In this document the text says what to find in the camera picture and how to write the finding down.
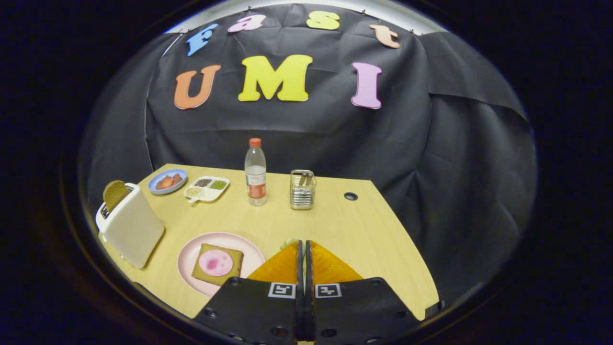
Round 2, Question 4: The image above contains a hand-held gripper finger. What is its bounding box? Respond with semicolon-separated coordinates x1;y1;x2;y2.
305;240;422;345
194;240;306;345

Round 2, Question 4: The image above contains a brown toasted bread slice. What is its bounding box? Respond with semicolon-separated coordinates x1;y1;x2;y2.
102;180;131;213

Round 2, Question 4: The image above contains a metal mesh utensil holder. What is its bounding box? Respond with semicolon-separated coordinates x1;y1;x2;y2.
290;169;317;210

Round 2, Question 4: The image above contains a pink ham slice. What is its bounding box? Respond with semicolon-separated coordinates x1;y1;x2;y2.
198;249;235;277

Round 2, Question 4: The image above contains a brown bread slice with ham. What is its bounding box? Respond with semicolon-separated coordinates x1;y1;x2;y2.
191;243;244;287

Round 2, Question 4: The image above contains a clear water bottle red cap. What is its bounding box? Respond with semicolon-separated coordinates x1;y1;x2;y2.
245;138;267;207

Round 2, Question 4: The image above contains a pink plate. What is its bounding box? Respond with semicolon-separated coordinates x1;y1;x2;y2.
177;232;266;298

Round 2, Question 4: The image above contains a white divided tray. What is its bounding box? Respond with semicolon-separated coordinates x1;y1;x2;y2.
183;176;230;204

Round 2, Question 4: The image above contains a black backdrop cloth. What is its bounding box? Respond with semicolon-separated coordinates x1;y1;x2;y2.
79;2;537;307

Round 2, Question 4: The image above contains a blue plate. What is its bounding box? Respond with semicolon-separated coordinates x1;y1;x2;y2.
148;169;188;195

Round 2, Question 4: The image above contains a white toaster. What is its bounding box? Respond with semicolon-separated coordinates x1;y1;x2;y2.
95;183;165;269

